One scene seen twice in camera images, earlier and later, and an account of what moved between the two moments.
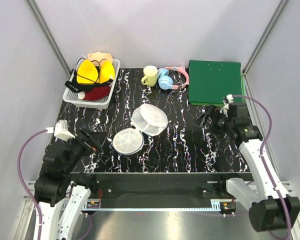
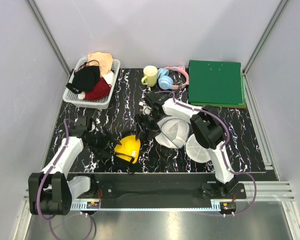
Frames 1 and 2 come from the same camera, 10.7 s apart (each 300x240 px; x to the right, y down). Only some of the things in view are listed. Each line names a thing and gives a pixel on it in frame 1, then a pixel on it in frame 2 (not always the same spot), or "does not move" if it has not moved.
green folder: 210,81 does not move
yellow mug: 150,74 does not move
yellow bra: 87,73 -> 129,149
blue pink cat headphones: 164,80 does not move
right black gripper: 212,112 -> 154,131
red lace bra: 96,92 does not move
